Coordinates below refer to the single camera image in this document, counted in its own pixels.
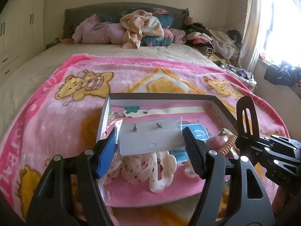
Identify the pink cardboard box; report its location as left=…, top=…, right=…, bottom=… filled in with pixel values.
left=96, top=92, right=245, bottom=208

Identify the dark floral quilt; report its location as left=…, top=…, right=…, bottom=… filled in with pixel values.
left=99, top=8, right=174, bottom=47

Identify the beige bedspread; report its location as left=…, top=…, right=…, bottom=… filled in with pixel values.
left=0, top=44, right=221, bottom=134

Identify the pink fluffy hair clip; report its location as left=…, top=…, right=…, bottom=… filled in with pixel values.
left=206, top=137, right=227, bottom=151

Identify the window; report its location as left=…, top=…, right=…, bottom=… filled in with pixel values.
left=256, top=0, right=301, bottom=66

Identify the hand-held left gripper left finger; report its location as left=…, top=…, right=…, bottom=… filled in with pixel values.
left=27, top=132, right=118, bottom=226

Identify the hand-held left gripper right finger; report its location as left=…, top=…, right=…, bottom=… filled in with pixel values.
left=182, top=127, right=275, bottom=226

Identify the cream claw hair clip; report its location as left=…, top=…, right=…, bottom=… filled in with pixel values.
left=147, top=151, right=177, bottom=193

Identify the grey headboard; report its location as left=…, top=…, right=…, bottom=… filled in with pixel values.
left=64, top=2, right=189, bottom=32

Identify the pink folded cloth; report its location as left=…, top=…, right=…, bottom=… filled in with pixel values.
left=165, top=28, right=187, bottom=45

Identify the sheer dotted hair bow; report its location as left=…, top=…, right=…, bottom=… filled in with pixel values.
left=103, top=149, right=153, bottom=185

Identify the cream curtain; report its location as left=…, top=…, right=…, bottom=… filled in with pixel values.
left=237, top=0, right=278, bottom=71

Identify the pink bear printed blanket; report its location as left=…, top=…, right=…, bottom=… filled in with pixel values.
left=0, top=53, right=292, bottom=226

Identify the black teardrop hair clip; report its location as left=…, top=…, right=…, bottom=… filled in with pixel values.
left=236, top=96, right=260, bottom=142

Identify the orange spiral hair tie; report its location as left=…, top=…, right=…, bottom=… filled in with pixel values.
left=220, top=134, right=237, bottom=157

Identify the pile of clothes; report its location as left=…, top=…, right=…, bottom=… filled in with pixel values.
left=183, top=16, right=257, bottom=85

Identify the white wardrobe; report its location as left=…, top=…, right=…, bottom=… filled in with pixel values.
left=0, top=0, right=47, bottom=76

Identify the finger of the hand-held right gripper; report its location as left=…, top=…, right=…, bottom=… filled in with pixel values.
left=253, top=147, right=301, bottom=187
left=236, top=134, right=301, bottom=157

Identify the earring card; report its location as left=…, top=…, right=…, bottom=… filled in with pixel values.
left=114, top=116, right=185, bottom=157

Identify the black clothes bundle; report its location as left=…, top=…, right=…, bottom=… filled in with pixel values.
left=263, top=60, right=301, bottom=87

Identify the orange cream cloth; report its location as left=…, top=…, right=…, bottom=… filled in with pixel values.
left=119, top=10, right=164, bottom=50

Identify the pink comforter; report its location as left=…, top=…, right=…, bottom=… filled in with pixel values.
left=72, top=14, right=128, bottom=45

